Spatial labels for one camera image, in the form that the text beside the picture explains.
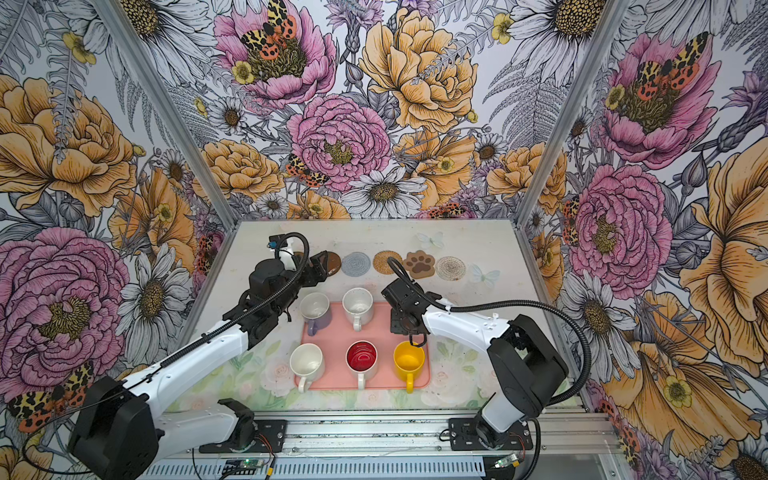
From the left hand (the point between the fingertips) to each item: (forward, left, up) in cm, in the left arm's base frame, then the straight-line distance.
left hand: (315, 262), depth 82 cm
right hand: (-12, -24, -17) cm, 32 cm away
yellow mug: (-20, -25, -20) cm, 38 cm away
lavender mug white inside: (-3, +3, -19) cm, 19 cm away
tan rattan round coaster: (+17, -17, -21) cm, 32 cm away
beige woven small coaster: (+14, -42, -22) cm, 49 cm away
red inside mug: (-19, -12, -20) cm, 30 cm away
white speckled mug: (-2, -10, -18) cm, 21 cm away
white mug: (-19, +3, -19) cm, 27 cm away
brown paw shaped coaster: (+15, -31, -21) cm, 40 cm away
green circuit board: (-43, +15, -22) cm, 50 cm away
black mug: (-22, -24, +7) cm, 33 cm away
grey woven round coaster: (+16, -8, -22) cm, 28 cm away
